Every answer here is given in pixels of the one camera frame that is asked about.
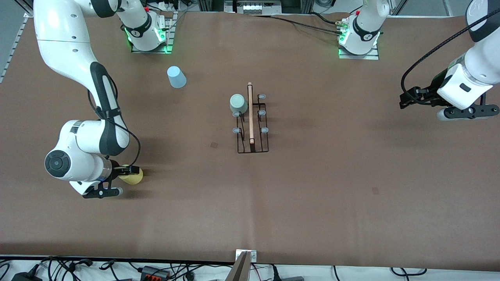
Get yellow plastic cup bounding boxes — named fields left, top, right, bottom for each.
left=118, top=165, right=144, bottom=185

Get pale green plastic cup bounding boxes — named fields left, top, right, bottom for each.
left=229, top=94, right=249, bottom=115

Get black wire cup holder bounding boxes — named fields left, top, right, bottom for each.
left=232, top=82, right=270, bottom=154

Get light blue plastic cup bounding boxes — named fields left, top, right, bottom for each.
left=167, top=66, right=187, bottom=89

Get grey orange connector block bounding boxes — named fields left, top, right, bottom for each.
left=140, top=265, right=171, bottom=281

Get brown paper table cover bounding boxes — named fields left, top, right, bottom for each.
left=0, top=9, right=500, bottom=272

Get black power adapter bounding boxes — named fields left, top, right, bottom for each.
left=11, top=272, right=43, bottom=281

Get white power strip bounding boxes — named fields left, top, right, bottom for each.
left=150, top=0, right=185, bottom=11

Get white control box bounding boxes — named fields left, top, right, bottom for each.
left=225, top=0, right=283, bottom=15

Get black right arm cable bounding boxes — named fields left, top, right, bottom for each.
left=87, top=74, right=141, bottom=169

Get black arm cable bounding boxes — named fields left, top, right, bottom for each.
left=401, top=18, right=500, bottom=99
left=87, top=74, right=141, bottom=169

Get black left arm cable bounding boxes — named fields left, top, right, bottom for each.
left=401, top=18, right=500, bottom=99

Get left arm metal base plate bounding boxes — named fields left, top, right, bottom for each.
left=338, top=18, right=380, bottom=60

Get black tangled cable bundle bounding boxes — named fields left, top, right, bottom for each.
left=0, top=256, right=135, bottom=281

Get black cables on cover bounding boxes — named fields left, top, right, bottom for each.
left=249, top=11, right=349, bottom=36

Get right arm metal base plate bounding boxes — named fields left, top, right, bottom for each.
left=130, top=11, right=179, bottom=54

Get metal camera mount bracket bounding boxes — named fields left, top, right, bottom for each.
left=226, top=250, right=258, bottom=281

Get aluminium side rail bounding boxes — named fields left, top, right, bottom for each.
left=0, top=8, right=36, bottom=84

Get black looped cable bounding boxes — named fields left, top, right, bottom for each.
left=390, top=267, right=427, bottom=277

